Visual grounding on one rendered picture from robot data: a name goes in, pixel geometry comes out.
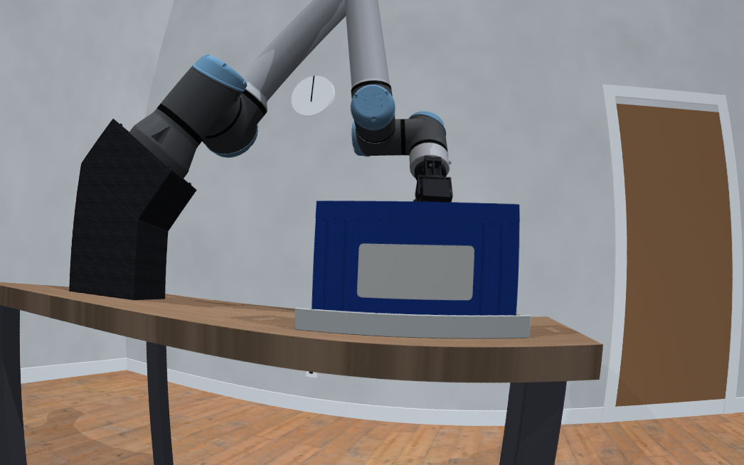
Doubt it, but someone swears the grey flat bar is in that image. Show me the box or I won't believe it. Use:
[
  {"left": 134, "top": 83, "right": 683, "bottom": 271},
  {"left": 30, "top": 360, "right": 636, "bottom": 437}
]
[{"left": 294, "top": 308, "right": 531, "bottom": 338}]

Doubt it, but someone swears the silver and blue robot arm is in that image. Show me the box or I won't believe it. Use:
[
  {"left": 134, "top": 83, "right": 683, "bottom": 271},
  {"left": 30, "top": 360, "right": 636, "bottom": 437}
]
[{"left": 129, "top": 0, "right": 452, "bottom": 178}]

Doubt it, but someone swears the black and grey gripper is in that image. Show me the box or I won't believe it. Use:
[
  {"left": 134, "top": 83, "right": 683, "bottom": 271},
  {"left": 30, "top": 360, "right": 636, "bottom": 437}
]
[{"left": 413, "top": 156, "right": 453, "bottom": 202}]

